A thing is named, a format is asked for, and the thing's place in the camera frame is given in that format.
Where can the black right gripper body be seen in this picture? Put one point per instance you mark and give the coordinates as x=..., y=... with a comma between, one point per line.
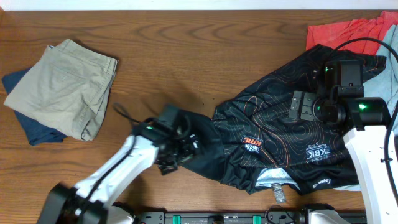
x=300, y=106

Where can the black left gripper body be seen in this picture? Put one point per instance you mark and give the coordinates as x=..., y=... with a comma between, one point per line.
x=179, y=152

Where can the black orange-patterned jersey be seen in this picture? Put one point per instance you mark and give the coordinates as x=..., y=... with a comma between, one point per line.
x=251, y=143

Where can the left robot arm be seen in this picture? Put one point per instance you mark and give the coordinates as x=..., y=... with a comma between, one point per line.
x=92, y=199

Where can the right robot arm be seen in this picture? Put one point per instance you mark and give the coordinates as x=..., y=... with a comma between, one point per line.
x=364, y=123

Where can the red t-shirt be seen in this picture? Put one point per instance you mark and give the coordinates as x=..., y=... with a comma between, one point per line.
x=334, y=34

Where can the light blue t-shirt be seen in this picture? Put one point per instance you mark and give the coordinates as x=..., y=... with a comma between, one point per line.
x=383, y=85

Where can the folded khaki trousers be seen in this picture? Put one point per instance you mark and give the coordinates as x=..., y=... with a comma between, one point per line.
x=67, y=89

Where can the folded navy blue garment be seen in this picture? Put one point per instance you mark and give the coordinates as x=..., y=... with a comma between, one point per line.
x=36, y=133

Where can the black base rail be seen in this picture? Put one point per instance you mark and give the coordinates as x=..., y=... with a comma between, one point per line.
x=276, y=214

